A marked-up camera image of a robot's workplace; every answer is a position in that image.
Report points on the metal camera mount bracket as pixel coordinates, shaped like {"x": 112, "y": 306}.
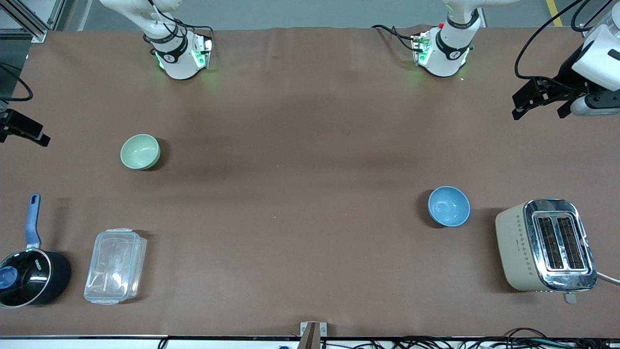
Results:
{"x": 312, "y": 334}

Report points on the blue bowl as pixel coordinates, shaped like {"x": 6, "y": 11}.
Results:
{"x": 448, "y": 206}

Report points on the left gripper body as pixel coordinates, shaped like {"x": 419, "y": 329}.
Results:
{"x": 565, "y": 76}

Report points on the clear plastic food container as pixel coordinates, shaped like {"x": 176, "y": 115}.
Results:
{"x": 114, "y": 266}

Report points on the glass lid blue knob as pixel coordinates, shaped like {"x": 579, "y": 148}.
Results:
{"x": 24, "y": 278}

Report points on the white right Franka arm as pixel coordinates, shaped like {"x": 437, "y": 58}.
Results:
{"x": 177, "y": 63}

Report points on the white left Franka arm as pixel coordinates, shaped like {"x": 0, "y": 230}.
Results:
{"x": 445, "y": 48}

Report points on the beige chrome toaster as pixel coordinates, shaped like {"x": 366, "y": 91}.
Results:
{"x": 520, "y": 247}

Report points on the brown table mat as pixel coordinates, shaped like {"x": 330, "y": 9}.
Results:
{"x": 310, "y": 266}

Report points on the aluminium frame profile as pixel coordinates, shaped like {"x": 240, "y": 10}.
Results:
{"x": 29, "y": 24}

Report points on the green bowl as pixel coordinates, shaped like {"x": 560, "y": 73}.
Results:
{"x": 139, "y": 151}

